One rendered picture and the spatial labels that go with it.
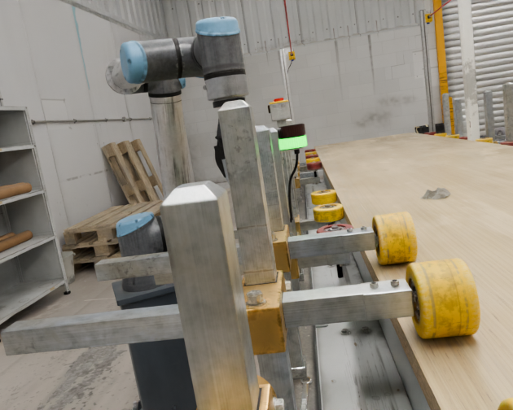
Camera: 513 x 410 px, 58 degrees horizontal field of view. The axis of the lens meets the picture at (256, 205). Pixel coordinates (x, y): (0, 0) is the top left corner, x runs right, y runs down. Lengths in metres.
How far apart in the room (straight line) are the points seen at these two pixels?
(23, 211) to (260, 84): 5.76
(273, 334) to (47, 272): 3.87
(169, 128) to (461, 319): 1.35
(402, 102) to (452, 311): 8.53
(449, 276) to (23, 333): 0.47
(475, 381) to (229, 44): 0.77
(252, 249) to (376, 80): 8.47
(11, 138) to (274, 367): 3.78
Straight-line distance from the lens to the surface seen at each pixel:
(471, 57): 2.74
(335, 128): 8.89
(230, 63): 1.00
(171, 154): 1.72
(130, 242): 1.81
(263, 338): 0.49
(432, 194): 1.27
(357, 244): 0.75
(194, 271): 0.28
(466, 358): 0.51
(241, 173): 0.51
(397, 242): 0.74
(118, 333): 0.56
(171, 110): 1.68
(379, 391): 0.98
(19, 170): 4.21
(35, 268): 4.35
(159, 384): 1.95
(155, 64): 1.09
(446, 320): 0.51
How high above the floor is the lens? 1.15
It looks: 10 degrees down
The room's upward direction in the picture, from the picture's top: 9 degrees counter-clockwise
